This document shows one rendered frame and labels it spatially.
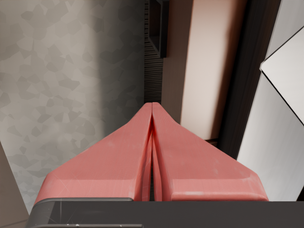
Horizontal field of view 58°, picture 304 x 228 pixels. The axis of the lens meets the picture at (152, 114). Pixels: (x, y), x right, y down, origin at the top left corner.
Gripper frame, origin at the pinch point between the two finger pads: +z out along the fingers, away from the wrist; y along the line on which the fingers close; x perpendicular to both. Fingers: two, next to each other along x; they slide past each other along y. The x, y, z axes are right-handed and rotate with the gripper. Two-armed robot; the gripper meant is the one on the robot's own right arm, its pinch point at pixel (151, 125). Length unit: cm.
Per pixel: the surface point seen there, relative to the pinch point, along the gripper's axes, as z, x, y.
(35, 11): 20.5, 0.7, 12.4
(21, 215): 76, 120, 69
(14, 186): 77, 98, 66
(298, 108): 8.2, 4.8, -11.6
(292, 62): 7.8, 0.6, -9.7
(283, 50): 7.5, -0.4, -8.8
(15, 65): 19.6, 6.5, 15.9
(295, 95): 8.1, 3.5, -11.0
